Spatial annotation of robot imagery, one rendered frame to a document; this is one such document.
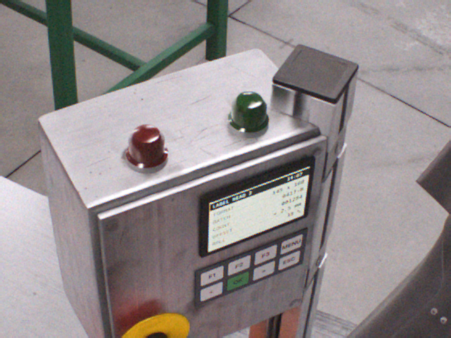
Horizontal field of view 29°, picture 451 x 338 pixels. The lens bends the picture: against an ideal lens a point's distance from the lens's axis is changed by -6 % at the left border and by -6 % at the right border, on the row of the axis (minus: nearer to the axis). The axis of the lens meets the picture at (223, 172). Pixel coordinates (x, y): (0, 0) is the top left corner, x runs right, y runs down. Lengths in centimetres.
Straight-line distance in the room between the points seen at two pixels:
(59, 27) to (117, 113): 170
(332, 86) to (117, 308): 20
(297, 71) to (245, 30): 262
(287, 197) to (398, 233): 196
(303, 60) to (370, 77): 246
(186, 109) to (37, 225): 84
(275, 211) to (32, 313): 74
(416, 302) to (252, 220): 20
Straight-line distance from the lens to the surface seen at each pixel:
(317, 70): 58
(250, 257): 62
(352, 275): 242
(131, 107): 59
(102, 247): 55
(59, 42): 230
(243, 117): 56
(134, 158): 54
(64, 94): 241
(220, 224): 57
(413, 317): 42
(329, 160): 61
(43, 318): 128
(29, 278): 133
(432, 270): 41
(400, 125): 289
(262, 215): 59
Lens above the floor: 186
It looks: 45 degrees down
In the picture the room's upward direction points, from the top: 3 degrees clockwise
